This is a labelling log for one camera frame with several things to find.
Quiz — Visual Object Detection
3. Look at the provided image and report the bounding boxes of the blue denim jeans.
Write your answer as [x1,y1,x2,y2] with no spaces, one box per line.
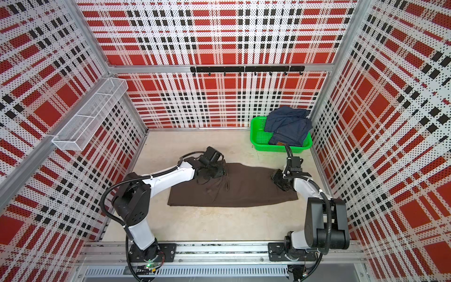
[264,106,312,147]

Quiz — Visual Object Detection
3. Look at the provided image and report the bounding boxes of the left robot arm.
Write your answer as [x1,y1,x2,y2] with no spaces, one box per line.
[99,146,226,262]

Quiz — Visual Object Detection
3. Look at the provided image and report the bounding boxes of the aluminium front rail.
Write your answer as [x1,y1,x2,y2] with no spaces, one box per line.
[75,241,367,266]

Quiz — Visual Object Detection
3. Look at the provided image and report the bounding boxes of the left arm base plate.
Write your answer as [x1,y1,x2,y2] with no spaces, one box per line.
[128,241,177,263]

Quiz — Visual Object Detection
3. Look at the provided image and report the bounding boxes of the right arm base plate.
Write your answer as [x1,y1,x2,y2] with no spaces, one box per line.
[268,242,317,262]

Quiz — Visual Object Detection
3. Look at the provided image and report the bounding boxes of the green plastic basket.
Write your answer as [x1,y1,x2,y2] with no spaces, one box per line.
[250,116,313,154]

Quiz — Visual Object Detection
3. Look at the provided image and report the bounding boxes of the white wire mesh shelf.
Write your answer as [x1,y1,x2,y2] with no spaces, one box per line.
[52,78,128,151]

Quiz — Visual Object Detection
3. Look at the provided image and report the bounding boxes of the black hook rail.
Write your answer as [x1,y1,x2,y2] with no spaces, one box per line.
[190,65,305,75]

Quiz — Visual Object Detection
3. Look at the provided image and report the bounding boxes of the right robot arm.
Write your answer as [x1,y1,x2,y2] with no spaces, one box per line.
[268,145,351,262]

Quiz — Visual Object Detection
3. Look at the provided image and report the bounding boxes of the brown trousers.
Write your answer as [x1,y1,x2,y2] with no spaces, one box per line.
[167,163,298,208]

